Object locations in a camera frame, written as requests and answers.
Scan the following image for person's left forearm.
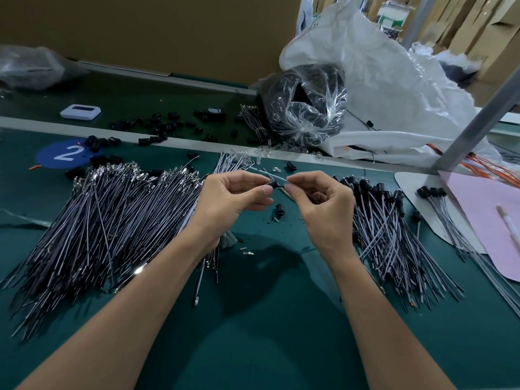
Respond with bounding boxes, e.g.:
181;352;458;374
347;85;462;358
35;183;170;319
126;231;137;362
16;238;222;390

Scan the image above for stack of cardboard boxes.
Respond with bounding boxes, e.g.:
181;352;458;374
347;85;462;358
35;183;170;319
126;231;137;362
443;0;520;106

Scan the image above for large white plastic sack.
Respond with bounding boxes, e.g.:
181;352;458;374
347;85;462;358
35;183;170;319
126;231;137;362
279;0;520;169

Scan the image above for pile of wires with black caps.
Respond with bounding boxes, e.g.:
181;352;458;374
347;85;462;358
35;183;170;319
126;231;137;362
337;176;466;309

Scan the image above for small white timer device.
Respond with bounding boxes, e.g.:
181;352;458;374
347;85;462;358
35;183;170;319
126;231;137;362
60;103;102;121

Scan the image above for grey metal frame post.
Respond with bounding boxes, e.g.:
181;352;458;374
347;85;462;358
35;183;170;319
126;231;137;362
431;69;520;174
402;0;440;47

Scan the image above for pile of grey wires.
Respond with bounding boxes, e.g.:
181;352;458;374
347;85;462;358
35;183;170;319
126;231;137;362
0;152;257;340

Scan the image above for pink paper sheet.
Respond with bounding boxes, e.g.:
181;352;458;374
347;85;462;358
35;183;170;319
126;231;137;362
440;171;520;283

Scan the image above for bundle of orange wires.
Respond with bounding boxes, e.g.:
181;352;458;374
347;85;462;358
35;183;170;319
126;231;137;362
428;144;520;189

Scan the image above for person's left hand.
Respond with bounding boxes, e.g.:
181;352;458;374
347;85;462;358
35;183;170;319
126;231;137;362
188;170;276;255

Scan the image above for clear bag with black contents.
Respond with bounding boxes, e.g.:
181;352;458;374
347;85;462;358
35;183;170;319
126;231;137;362
262;63;349;150

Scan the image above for blue round number sticker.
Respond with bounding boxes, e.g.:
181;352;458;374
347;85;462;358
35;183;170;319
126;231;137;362
35;139;94;171

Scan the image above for person's right hand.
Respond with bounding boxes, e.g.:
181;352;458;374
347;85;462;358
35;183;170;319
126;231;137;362
284;170;357;267

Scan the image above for person's right forearm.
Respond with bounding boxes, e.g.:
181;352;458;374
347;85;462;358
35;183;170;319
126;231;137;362
327;248;456;390

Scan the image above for white pen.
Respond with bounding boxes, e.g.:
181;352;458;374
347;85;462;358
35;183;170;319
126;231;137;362
496;204;520;249

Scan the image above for crumpled clear plastic bag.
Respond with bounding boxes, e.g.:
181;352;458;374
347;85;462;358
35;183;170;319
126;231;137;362
0;44;89;92

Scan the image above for black plastic caps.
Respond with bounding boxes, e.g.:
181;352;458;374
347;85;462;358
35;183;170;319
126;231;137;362
65;109;255;179

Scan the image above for small bundle of capped wires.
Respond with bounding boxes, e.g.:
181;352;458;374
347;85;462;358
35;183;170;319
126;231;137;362
417;186;520;317

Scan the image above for clear plastic strip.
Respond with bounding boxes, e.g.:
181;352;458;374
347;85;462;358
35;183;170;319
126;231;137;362
0;209;51;228

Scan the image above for brown cardboard panel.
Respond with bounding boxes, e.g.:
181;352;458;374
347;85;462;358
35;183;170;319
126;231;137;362
0;0;303;86

